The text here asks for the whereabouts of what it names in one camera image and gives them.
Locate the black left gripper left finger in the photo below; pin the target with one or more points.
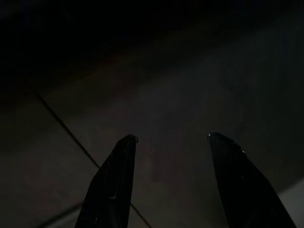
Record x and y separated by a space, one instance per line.
111 187

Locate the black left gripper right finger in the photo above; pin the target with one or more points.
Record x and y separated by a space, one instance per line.
247 190

